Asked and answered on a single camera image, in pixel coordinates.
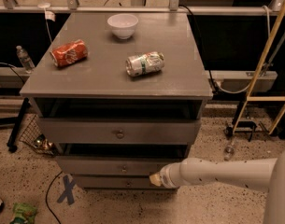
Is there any black cable on floor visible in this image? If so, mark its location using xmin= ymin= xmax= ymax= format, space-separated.
xmin=44 ymin=171 xmax=64 ymax=224

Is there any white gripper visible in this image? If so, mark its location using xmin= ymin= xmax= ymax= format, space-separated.
xmin=150 ymin=163 xmax=181 ymax=189

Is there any grey top drawer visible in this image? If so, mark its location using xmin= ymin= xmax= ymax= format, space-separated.
xmin=37 ymin=118 xmax=201 ymax=145

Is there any clear plastic water bottle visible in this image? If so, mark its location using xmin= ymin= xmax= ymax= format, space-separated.
xmin=16 ymin=46 xmax=36 ymax=74

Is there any white cable with tag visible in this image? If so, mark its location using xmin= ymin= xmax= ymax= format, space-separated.
xmin=31 ymin=0 xmax=57 ymax=45

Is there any black stand leg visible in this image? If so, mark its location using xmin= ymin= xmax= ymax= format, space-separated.
xmin=7 ymin=98 xmax=29 ymax=153

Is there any wire mesh waste basket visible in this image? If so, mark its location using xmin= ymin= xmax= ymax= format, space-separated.
xmin=19 ymin=115 xmax=56 ymax=156

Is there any crushed green silver can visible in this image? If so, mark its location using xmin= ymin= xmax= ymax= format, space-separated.
xmin=125 ymin=51 xmax=164 ymax=77

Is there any metal guard rail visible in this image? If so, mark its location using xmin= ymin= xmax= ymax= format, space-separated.
xmin=0 ymin=0 xmax=285 ymax=17

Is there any plastic bottle on floor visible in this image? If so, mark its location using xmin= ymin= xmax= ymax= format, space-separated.
xmin=224 ymin=139 xmax=235 ymax=161

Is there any green snack bag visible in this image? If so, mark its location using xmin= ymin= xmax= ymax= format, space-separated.
xmin=9 ymin=203 xmax=37 ymax=224

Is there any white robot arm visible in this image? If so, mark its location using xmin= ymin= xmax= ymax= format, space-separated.
xmin=150 ymin=150 xmax=285 ymax=224

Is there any white ceramic bowl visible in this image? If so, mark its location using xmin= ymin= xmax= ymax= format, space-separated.
xmin=107 ymin=13 xmax=138 ymax=39

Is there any grey bottom drawer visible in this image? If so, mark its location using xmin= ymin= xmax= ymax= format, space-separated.
xmin=72 ymin=175 xmax=167 ymax=190

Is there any yellow wooden frame cart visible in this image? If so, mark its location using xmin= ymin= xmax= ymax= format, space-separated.
xmin=224 ymin=0 xmax=285 ymax=137

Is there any crushed red soda can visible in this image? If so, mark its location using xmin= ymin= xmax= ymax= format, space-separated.
xmin=50 ymin=39 xmax=88 ymax=68

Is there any grey drawer cabinet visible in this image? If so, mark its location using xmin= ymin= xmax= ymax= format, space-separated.
xmin=20 ymin=12 xmax=213 ymax=191

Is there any grey drawer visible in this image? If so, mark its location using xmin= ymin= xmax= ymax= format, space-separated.
xmin=72 ymin=175 xmax=167 ymax=190
xmin=37 ymin=118 xmax=201 ymax=145
xmin=56 ymin=156 xmax=179 ymax=176

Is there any black power cable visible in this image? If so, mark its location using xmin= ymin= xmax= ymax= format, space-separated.
xmin=178 ymin=4 xmax=220 ymax=93

